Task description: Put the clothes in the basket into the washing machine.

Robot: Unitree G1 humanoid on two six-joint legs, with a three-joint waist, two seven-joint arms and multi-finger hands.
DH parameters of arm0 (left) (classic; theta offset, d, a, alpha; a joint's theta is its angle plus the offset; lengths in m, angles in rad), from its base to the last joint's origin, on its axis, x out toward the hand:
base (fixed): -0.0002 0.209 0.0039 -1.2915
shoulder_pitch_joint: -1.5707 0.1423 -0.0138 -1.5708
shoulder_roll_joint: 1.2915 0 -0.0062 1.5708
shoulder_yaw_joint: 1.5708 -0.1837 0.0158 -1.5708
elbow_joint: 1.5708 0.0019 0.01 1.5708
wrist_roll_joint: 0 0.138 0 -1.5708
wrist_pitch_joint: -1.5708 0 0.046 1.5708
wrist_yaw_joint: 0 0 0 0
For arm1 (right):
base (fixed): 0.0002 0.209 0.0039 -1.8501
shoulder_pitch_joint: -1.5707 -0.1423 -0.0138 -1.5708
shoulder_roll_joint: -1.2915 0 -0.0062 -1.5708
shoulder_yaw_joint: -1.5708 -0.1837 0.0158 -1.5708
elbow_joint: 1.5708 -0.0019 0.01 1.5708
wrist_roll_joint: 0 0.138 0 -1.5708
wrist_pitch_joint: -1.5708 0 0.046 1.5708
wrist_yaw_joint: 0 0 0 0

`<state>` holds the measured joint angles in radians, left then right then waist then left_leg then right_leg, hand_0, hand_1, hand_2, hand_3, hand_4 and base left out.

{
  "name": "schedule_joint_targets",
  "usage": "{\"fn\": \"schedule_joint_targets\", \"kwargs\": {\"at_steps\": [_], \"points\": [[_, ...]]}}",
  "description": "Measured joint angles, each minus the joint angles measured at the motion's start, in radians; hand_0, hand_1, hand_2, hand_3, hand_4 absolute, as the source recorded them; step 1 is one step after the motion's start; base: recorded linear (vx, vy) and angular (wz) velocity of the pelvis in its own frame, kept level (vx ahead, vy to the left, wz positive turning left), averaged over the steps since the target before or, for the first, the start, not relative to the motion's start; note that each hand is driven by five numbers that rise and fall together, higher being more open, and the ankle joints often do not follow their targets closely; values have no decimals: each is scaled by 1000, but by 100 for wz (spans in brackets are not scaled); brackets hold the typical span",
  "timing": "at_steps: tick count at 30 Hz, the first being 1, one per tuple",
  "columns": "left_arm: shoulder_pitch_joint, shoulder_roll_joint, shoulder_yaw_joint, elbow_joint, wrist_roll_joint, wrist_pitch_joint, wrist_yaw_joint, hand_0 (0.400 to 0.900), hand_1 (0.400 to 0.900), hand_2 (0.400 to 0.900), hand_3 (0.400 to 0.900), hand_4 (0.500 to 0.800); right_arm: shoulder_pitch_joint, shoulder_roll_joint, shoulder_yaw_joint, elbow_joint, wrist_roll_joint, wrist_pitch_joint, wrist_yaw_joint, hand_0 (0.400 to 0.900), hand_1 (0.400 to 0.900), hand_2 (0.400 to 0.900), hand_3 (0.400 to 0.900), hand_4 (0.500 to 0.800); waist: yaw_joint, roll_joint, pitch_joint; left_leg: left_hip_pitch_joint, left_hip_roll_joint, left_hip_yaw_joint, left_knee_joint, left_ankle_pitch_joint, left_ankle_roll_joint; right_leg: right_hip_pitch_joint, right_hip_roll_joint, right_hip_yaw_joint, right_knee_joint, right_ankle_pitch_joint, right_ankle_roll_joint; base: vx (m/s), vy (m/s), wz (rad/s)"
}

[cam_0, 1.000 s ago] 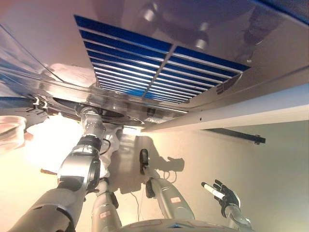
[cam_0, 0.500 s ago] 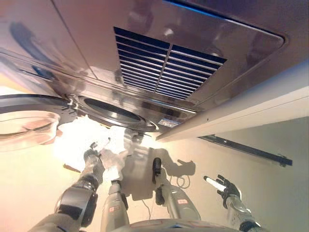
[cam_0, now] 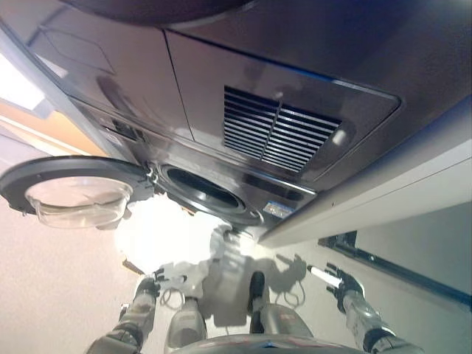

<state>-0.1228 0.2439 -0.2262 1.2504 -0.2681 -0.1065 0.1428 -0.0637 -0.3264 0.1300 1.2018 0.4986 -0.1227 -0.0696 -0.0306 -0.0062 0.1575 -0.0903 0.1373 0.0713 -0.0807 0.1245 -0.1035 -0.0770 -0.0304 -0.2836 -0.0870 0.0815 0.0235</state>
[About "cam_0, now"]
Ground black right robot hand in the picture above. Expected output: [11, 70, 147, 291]
[308, 261, 364, 300]

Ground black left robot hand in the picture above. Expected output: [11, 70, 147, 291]
[141, 267, 186, 293]

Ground white garment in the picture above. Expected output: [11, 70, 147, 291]
[113, 194, 260, 276]

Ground brown wicker laundry basket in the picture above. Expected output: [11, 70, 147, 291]
[119, 257, 145, 276]

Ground grey front-load washing machine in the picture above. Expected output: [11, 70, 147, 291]
[69, 99, 319, 232]

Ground round washing machine door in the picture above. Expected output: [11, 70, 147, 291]
[0, 155, 156, 230]

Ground silver left robot leg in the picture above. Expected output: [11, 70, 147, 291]
[164, 294, 208, 350]

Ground silver robot leg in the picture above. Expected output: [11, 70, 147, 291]
[164, 294, 208, 350]
[248, 271, 315, 339]

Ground silver right robot leg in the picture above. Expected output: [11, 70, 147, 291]
[248, 271, 315, 339]

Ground white appliance cabinet surround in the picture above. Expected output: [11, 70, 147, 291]
[257, 142, 472, 249]

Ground blue energy label sticker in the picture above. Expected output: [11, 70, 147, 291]
[263, 200, 295, 219]

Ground grey robot torso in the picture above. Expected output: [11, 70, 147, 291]
[187, 333, 355, 354]

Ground grey dryer with vent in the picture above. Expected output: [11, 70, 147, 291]
[0, 0, 472, 193]

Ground white countertop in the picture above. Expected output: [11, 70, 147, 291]
[0, 51, 53, 119]

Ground dark round dryer door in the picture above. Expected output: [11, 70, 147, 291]
[61, 0, 260, 25]

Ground black metal frame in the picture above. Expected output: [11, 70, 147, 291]
[318, 231, 472, 315]

